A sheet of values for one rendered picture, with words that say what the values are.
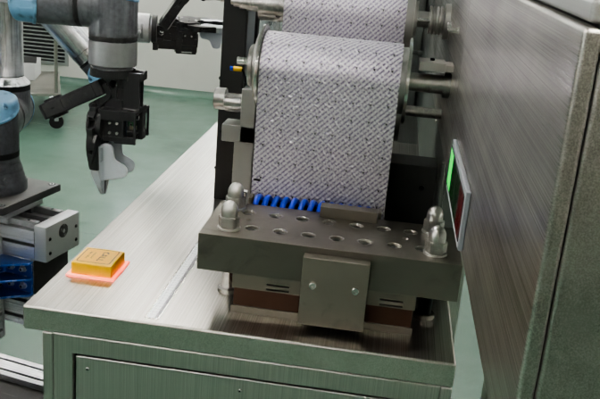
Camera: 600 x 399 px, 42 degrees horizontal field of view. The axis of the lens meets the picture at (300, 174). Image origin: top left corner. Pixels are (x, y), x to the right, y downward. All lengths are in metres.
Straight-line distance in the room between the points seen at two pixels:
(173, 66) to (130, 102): 5.95
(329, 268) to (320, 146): 0.26
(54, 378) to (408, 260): 0.58
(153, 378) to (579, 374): 0.85
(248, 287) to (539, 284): 0.79
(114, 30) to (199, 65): 5.92
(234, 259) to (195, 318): 0.11
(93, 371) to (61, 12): 0.55
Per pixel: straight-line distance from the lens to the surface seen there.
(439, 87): 1.37
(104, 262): 1.37
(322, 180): 1.36
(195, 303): 1.29
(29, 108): 2.15
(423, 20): 1.59
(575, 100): 0.48
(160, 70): 7.27
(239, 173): 1.47
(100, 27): 1.26
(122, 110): 1.28
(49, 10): 1.28
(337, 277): 1.18
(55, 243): 1.99
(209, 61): 7.14
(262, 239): 1.20
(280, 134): 1.35
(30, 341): 3.06
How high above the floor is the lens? 1.48
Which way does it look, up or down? 17 degrees down
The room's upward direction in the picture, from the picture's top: 5 degrees clockwise
